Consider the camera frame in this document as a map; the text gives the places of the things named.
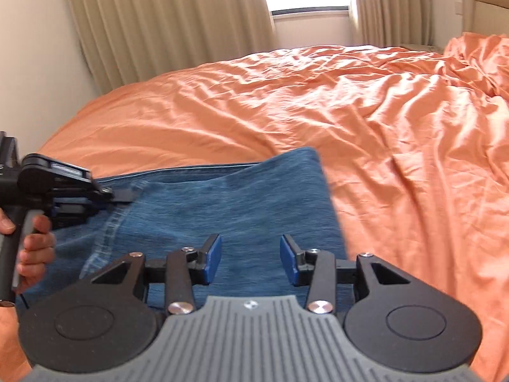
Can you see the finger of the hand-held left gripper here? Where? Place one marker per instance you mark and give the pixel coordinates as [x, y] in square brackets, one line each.
[79, 205]

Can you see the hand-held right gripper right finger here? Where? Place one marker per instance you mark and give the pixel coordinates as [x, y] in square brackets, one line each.
[288, 258]

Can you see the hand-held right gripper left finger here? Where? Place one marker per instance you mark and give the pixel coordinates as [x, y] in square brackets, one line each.
[212, 258]

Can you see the blue denim pants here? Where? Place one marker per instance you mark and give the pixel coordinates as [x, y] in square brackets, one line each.
[246, 207]

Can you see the person's left hand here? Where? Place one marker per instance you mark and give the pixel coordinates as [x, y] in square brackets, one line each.
[37, 246]

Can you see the orange bed sheet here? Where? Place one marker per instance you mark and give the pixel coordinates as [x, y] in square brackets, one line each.
[318, 99]

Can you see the beige curtain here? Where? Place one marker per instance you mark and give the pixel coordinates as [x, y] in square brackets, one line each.
[391, 4]
[171, 20]

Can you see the beige nightstand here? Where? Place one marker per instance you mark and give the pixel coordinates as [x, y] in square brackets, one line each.
[421, 46]

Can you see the orange duvet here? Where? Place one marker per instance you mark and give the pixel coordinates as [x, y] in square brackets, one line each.
[481, 59]

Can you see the beige padded headboard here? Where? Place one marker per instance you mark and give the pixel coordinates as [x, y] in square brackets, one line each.
[487, 0]

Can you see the white wall socket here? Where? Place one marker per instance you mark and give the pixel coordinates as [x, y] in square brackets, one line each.
[457, 6]

